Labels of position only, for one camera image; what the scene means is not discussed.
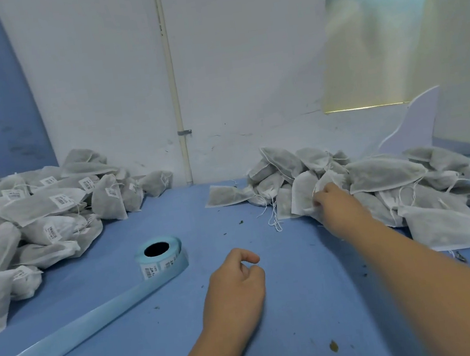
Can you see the grey pipe clamp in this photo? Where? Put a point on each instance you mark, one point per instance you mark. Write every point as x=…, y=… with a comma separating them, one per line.
x=184, y=132

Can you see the person's right fingers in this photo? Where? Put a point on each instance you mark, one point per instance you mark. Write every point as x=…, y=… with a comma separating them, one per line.
x=323, y=197

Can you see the small metal clip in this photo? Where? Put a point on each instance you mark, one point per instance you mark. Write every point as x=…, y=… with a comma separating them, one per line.
x=460, y=257

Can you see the brown leaf crumb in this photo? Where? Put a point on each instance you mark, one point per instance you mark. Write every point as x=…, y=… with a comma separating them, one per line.
x=333, y=346

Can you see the white wall pipe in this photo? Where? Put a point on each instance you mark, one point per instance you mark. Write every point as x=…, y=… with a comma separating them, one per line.
x=172, y=81

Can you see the person's left thumb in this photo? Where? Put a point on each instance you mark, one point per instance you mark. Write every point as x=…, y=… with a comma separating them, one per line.
x=256, y=274

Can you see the person's left hand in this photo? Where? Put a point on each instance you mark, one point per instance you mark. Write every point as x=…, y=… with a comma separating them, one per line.
x=228, y=296

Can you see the blue label backing strip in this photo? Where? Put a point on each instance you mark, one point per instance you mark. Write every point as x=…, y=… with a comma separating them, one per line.
x=74, y=332

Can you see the white unlabelled herb sachet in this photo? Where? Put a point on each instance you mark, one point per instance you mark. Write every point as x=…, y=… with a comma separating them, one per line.
x=303, y=193

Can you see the pale curved board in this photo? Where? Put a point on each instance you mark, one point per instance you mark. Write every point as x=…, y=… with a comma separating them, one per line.
x=418, y=125

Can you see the person's right forearm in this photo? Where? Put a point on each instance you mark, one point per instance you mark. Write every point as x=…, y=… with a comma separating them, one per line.
x=428, y=288

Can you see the frosted window pane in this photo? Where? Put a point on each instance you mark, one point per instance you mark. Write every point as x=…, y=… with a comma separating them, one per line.
x=373, y=47

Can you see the blue sticker label roll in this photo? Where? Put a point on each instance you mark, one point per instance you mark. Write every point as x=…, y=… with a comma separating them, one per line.
x=166, y=259

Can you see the person's right hand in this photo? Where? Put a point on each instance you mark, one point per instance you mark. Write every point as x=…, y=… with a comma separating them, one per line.
x=341, y=211

